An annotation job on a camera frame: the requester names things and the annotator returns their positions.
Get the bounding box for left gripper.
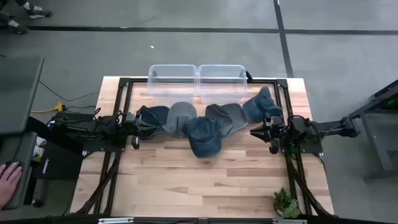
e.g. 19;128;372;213
123;111;157;150

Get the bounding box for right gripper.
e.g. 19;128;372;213
249;115;285;155

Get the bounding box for dark navy cap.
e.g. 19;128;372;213
136;105;170;140

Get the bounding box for faded blue cap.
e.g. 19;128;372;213
242;86;283;124

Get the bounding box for dark grey cap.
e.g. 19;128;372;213
205;103;249;136

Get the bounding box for light grey cap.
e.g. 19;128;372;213
161;101;198;138

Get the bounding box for dark blue denim cap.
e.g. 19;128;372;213
182;116;234;159

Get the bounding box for clear plastic container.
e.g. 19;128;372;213
147;64;199;105
197;64;249;105

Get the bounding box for small green potted plant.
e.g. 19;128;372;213
272;186;302;219

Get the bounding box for yellow power plug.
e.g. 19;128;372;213
30;101;66;114

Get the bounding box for black Trossen controller box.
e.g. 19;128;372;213
34;142;85;181

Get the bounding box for white yellow bottle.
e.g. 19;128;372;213
32;136;47;162

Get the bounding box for grey mouse shelf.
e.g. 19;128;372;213
0;131;38;210

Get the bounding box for grey desk surface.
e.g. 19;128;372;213
0;55;45;135

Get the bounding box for person's hand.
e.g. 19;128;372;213
0;161;23;209

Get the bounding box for black white sneaker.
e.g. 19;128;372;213
0;12;30;35
24;1;53;19

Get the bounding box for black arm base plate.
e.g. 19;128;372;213
82;136;128;153
279;136;324;156

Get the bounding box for black metal table frame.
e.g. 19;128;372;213
74;77;335;217

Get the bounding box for thin black floor cable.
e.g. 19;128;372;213
39;80;100;102

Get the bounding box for grey metal cart frame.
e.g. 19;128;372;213
343;79;398;181

